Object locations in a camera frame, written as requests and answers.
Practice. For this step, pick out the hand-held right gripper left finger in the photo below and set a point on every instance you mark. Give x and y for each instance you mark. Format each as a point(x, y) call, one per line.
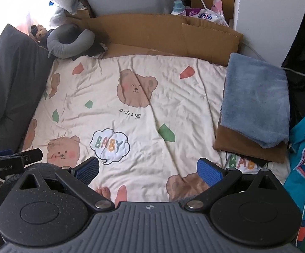
point(87, 172)

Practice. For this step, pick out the blue denim jeans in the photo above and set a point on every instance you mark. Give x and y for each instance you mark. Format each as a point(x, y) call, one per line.
point(255, 102)

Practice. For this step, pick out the brown plush bear toy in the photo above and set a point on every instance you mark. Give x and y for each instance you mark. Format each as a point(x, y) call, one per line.
point(39, 31)

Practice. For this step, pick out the grey neck pillow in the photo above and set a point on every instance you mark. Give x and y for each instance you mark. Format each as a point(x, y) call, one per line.
point(60, 50)

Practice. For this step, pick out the brown cardboard box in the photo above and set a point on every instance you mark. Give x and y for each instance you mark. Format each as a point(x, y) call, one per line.
point(155, 34)

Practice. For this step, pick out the cream bear print blanket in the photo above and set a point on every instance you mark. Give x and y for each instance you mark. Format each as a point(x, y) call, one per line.
point(141, 137)

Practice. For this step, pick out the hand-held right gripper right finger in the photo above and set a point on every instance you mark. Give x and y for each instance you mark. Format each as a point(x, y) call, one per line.
point(210, 172)

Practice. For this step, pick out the brown folded garment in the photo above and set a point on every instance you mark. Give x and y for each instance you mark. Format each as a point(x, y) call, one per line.
point(234, 147)

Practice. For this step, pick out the white pink plastic bag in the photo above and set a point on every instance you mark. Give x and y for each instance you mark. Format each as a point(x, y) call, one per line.
point(205, 14)

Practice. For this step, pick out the white foam board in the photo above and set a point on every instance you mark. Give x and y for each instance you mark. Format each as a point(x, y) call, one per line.
point(268, 18)

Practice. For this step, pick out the white detergent bottle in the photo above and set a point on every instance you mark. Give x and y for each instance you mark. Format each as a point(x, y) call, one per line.
point(178, 8)

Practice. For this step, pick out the dark grey duvet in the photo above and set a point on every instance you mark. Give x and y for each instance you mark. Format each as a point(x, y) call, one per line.
point(12, 84)

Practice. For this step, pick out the person's foot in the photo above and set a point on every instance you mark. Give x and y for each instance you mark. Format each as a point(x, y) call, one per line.
point(103, 192)

